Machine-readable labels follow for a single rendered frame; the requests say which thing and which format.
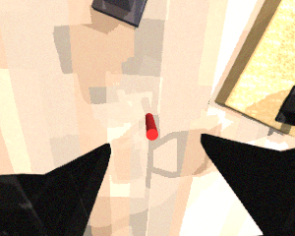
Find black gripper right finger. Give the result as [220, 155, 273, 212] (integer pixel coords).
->
[200, 134, 295, 235]

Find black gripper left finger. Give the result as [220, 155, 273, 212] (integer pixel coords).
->
[0, 143, 111, 236]

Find red peg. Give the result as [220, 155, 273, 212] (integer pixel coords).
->
[146, 113, 158, 141]

